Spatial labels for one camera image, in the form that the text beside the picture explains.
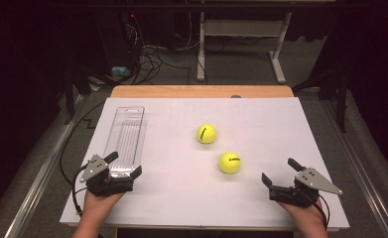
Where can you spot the person's right hand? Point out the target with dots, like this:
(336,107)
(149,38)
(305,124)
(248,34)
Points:
(309,216)

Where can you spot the clear plastic container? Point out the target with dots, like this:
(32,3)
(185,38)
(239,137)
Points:
(125,139)

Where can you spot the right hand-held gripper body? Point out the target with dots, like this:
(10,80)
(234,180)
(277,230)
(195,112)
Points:
(314,181)

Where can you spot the black metal stand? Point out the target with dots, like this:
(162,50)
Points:
(69,99)
(342,99)

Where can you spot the small teal box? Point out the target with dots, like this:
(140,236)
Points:
(120,70)

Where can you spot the black computer tower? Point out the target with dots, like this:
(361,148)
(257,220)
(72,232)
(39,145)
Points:
(115,39)

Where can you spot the yellow tennis ball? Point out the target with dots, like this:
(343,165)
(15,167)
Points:
(230,162)
(206,133)

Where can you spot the person's left hand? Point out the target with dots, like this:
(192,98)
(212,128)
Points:
(97,205)

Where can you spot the aluminium floor rail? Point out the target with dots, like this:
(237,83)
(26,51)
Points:
(370,198)
(44,178)

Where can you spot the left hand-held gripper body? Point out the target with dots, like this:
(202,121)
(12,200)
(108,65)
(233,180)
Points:
(97,168)

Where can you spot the white metal desk frame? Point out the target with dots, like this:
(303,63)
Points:
(241,28)

